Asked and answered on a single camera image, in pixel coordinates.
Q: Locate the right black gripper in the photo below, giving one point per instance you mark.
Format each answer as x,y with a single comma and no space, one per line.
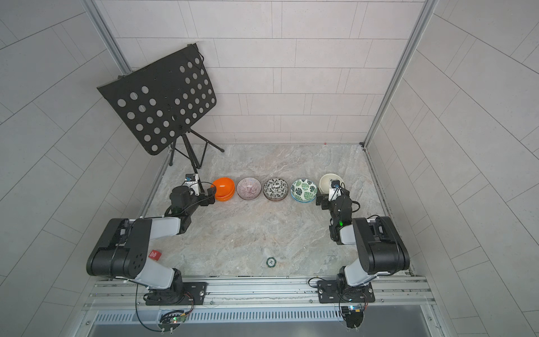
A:
324,200

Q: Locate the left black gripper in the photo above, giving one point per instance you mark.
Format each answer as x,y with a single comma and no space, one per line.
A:
210,196

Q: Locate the cream bowl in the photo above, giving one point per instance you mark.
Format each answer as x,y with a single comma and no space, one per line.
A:
325,182

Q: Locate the small green leaf bowl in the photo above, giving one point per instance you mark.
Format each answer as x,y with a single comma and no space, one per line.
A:
304,190

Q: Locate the orange bowl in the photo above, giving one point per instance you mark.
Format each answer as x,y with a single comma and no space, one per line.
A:
225,189

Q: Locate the black floral bowl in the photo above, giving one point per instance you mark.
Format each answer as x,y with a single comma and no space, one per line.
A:
275,189

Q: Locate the purple striped bowl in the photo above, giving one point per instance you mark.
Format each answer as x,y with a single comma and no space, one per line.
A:
249,188

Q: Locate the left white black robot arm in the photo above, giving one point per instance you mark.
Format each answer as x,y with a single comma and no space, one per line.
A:
122,250

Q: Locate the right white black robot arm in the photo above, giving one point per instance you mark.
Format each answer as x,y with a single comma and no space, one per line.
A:
380,249

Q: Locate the small red block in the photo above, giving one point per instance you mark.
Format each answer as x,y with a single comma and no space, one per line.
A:
155,255

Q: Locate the small green tape roll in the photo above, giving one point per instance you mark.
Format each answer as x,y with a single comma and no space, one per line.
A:
271,262

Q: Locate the black perforated music stand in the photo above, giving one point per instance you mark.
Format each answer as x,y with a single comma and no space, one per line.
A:
160,103

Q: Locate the right circuit board connector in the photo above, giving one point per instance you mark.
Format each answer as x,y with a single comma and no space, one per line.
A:
352,316

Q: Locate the circuit board connector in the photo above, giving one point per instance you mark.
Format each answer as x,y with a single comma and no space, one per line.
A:
172,320
352,316

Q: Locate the left circuit board connector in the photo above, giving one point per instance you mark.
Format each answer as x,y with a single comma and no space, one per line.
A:
172,320

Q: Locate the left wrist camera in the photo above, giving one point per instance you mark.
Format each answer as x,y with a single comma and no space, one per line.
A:
193,182

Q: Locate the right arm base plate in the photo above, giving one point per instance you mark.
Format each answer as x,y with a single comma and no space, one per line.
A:
331,291

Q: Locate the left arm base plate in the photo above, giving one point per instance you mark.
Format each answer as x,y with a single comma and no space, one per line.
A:
191,294

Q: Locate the aluminium mounting rail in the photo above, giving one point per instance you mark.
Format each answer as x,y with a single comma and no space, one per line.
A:
272,292

